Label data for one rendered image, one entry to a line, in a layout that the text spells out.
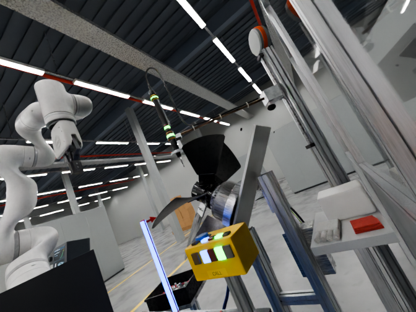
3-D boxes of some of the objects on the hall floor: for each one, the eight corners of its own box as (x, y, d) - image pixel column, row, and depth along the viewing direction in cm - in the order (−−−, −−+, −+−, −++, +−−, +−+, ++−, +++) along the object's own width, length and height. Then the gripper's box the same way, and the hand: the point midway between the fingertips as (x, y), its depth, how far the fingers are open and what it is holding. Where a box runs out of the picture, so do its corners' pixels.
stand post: (402, 428, 78) (270, 170, 97) (410, 459, 70) (265, 173, 89) (389, 424, 80) (262, 174, 99) (395, 455, 72) (257, 177, 91)
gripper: (82, 112, 63) (100, 162, 60) (66, 135, 71) (81, 179, 68) (56, 110, 57) (73, 165, 54) (41, 134, 65) (56, 184, 62)
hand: (75, 168), depth 61 cm, fingers closed
